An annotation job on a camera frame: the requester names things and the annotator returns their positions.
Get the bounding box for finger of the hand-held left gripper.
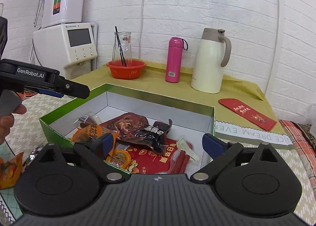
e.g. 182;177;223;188
23;85;65;98
53;73;90;99

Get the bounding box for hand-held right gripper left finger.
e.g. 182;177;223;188
37;132;125;183

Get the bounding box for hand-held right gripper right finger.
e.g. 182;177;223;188
190;133;278;183

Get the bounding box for small orange snack packet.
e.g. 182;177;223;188
104;149;132;167

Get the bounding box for orange clear snack bag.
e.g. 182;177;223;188
68;124;118;158

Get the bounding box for dark red snack bag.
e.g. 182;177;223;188
100;112;173;155

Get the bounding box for small clear snack packet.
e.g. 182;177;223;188
78;111;100;129

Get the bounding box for red sausage packet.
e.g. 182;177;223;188
169;137;201;174

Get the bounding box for green cardboard box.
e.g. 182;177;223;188
39;83;216;175

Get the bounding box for red mixed nuts bag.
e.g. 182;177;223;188
116;138;188;175

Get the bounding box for person's left hand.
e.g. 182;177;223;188
0;104;27;144

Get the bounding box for white water dispenser with screen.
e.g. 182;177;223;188
33;22;99;80

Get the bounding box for red envelope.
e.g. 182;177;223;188
218;98;277;132

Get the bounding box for red plastic basket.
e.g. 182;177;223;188
106;59;147;80

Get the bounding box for black chopsticks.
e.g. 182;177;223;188
115;26;128;67

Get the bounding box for glass carafe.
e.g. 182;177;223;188
112;32;134;68

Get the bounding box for yellow cloth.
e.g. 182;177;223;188
70;64;288;143

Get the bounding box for cream thermal jug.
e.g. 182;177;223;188
191;28;232;94

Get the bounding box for plaid red cloth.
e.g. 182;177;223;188
279;119;316;158

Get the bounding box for orange crinkled snack bag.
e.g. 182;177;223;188
0;152;24;190

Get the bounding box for pink thermos bottle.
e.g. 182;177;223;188
165;37;188;83

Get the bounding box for white wall water ionizer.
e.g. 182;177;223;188
34;0;85;29

